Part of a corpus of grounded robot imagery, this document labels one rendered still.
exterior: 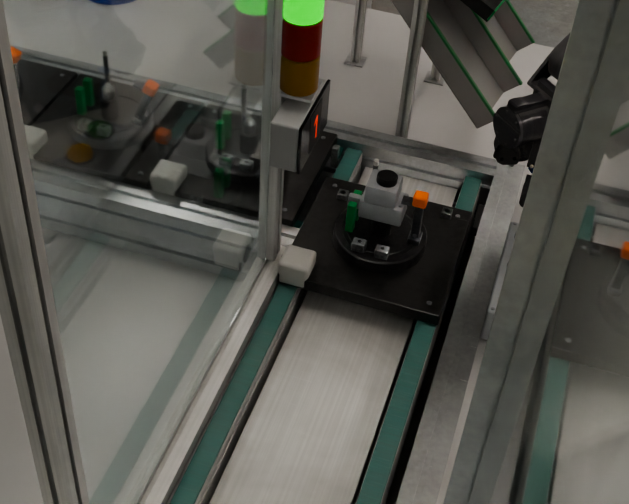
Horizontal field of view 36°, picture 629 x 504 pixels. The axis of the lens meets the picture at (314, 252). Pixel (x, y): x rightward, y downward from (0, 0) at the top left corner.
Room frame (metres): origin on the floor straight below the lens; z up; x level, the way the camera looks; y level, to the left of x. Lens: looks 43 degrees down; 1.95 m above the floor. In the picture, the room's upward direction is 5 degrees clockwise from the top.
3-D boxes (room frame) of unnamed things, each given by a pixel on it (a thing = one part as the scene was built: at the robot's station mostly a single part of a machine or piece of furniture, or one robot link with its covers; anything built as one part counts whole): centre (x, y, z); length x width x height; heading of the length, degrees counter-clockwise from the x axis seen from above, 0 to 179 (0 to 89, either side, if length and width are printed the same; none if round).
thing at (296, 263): (1.02, 0.02, 0.97); 0.05 x 0.05 x 0.04; 75
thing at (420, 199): (1.08, -0.14, 1.04); 0.04 x 0.02 x 0.08; 75
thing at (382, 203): (1.10, -0.09, 1.06); 0.08 x 0.04 x 0.07; 76
